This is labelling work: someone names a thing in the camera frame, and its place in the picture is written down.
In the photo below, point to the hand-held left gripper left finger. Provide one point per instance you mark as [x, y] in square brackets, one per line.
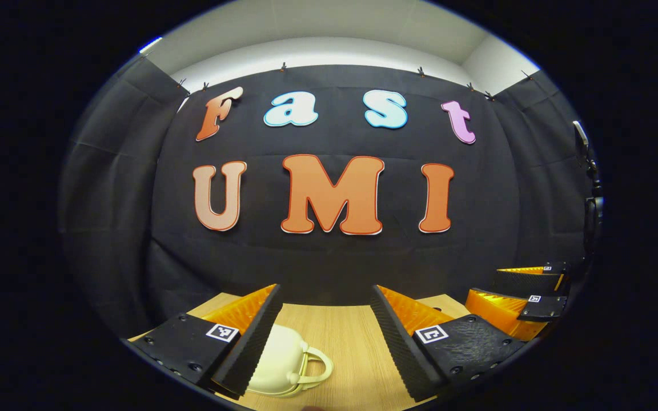
[256, 337]

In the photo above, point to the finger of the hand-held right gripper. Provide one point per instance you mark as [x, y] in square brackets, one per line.
[526, 281]
[494, 311]

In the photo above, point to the black tripod mount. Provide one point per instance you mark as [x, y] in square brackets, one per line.
[592, 211]

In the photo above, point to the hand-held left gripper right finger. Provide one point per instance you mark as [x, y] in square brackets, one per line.
[397, 342]

